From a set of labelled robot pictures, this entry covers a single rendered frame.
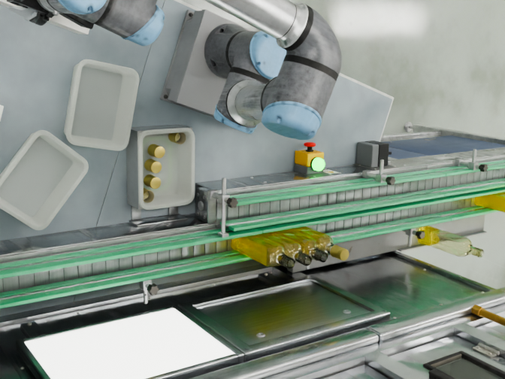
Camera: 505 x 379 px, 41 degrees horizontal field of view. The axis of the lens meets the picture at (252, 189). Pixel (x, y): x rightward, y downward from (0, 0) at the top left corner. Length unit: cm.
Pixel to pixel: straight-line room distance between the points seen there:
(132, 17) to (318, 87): 39
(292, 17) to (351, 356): 82
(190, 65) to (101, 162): 37
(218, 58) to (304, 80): 57
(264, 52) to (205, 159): 47
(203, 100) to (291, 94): 62
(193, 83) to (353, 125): 72
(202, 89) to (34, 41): 46
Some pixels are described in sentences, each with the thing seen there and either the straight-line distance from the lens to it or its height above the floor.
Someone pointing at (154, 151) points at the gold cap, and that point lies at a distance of 193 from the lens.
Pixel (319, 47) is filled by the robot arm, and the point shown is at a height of 147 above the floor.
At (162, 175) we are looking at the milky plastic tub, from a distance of 201.
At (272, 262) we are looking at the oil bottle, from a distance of 189.
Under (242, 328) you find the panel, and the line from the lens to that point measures 176.
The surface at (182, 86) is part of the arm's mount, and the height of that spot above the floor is 85.
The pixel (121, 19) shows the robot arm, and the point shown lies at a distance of 120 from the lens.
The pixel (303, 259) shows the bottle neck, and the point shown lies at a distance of 188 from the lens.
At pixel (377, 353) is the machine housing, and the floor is 143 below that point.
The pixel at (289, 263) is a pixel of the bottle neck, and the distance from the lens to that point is 187.
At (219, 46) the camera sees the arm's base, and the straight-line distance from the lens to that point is 189.
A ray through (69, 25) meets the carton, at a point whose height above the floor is 111.
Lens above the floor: 253
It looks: 54 degrees down
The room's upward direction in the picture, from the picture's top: 110 degrees clockwise
